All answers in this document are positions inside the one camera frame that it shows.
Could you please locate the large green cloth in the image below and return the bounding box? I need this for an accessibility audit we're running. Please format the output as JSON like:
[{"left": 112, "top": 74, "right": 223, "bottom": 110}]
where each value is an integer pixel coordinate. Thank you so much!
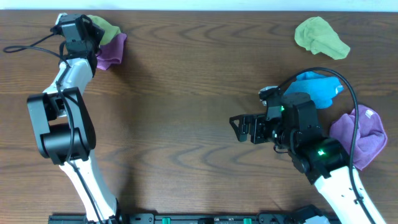
[{"left": 88, "top": 15, "right": 121, "bottom": 45}]

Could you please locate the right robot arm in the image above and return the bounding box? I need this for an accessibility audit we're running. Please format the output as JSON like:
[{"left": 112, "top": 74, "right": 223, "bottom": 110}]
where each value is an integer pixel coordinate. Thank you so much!
[{"left": 229, "top": 92, "right": 384, "bottom": 223}]

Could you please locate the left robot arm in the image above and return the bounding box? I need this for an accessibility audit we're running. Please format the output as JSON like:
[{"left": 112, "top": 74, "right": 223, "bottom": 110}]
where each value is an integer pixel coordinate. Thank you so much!
[{"left": 27, "top": 13, "right": 123, "bottom": 223}]

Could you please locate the folded purple cloth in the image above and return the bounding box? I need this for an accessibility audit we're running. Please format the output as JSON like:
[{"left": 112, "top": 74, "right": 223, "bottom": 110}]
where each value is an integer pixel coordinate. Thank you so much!
[{"left": 96, "top": 33, "right": 127, "bottom": 70}]

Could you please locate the blue cloth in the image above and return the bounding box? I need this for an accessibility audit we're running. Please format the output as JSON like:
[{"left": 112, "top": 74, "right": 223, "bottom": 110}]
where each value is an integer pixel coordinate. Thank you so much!
[{"left": 284, "top": 72, "right": 344, "bottom": 110}]

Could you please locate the crumpled purple cloth right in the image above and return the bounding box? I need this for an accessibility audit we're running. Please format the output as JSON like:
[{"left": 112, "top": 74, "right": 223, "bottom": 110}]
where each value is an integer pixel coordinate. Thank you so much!
[{"left": 330, "top": 105, "right": 387, "bottom": 170}]

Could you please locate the crumpled green cloth top right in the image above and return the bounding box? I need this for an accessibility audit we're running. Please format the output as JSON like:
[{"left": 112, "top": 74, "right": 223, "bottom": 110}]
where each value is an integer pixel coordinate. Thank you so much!
[{"left": 294, "top": 16, "right": 351, "bottom": 60}]

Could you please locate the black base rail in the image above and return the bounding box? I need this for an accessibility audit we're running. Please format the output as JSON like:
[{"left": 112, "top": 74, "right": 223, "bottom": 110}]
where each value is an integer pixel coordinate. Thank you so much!
[{"left": 48, "top": 213, "right": 341, "bottom": 224}]

